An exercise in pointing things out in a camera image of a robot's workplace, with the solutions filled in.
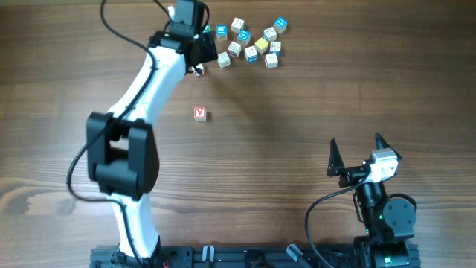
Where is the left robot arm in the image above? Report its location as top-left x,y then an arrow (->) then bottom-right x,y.
85,1 -> 218,267

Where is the blue top corner block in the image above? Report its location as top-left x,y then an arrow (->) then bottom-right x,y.
273,16 -> 288,34

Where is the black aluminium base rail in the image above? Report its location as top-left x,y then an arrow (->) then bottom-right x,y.
89,243 -> 422,268

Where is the blue sided wooden block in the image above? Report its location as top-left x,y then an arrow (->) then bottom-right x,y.
244,46 -> 258,63

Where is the white bird picture block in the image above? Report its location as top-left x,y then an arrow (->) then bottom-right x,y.
265,53 -> 279,68

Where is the blue L letter block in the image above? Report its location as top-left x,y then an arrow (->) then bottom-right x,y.
216,25 -> 228,41

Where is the blue picture wooden block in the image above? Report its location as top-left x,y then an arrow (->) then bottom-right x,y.
269,41 -> 282,57

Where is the plain top wooden block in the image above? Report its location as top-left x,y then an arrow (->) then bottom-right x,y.
231,17 -> 245,34

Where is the green N letter block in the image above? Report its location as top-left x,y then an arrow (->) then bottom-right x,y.
203,25 -> 211,33

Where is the red bottom wooden block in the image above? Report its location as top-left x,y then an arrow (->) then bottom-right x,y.
193,63 -> 205,77

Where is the blue edged picture block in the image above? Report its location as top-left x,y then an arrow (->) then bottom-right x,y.
263,27 -> 277,42

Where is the red V letter block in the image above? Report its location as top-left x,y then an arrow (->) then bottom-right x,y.
193,107 -> 208,122

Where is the blue D letter block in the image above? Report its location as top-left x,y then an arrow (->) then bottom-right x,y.
237,30 -> 251,47

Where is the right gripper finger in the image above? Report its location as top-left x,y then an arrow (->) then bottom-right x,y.
375,133 -> 402,161
327,138 -> 345,177

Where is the red edged wooden block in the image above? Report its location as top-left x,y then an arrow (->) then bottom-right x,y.
227,42 -> 242,58

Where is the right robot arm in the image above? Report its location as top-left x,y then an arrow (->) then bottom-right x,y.
327,133 -> 421,268

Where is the plain beige wooden block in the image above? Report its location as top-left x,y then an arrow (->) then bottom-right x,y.
217,52 -> 231,68

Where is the yellow top wooden block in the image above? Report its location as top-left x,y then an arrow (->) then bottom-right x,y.
254,37 -> 269,55

